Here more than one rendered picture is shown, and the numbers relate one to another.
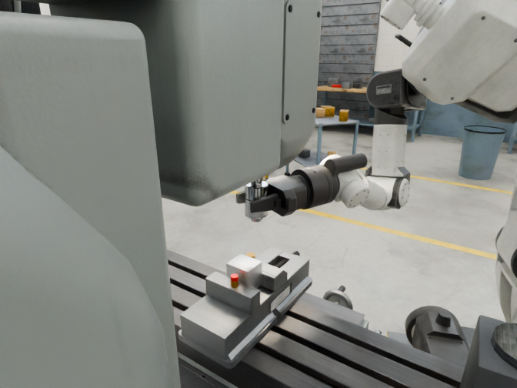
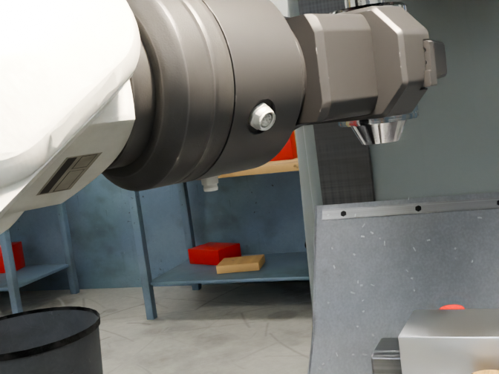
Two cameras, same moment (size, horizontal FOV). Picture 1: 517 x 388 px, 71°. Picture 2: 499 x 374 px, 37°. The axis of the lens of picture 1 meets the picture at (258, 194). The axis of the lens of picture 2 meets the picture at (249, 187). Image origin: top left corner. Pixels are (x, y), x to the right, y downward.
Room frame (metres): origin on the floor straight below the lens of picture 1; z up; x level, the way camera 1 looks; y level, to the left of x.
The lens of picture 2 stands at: (1.08, -0.16, 1.22)
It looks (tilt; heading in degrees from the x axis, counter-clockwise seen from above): 6 degrees down; 168
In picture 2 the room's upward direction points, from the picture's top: 8 degrees counter-clockwise
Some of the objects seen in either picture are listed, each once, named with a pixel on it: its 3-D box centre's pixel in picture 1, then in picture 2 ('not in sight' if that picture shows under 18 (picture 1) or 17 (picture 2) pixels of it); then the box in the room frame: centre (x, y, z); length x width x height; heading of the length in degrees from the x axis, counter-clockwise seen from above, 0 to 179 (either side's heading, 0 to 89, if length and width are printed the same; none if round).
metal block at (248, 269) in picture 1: (244, 273); (461, 370); (0.69, 0.03, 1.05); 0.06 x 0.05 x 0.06; 55
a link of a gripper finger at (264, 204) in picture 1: (265, 205); not in sight; (0.65, -0.01, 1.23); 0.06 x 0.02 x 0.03; 121
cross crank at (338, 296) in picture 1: (333, 309); not in sight; (1.09, -0.27, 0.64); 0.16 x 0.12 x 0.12; 146
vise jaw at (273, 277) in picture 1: (258, 270); not in sight; (0.74, 0.00, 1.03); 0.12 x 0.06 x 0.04; 55
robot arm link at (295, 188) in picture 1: (293, 192); (262, 81); (0.72, -0.07, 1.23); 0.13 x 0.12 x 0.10; 31
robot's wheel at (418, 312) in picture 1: (432, 329); not in sight; (1.14, -0.68, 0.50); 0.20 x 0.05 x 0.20; 76
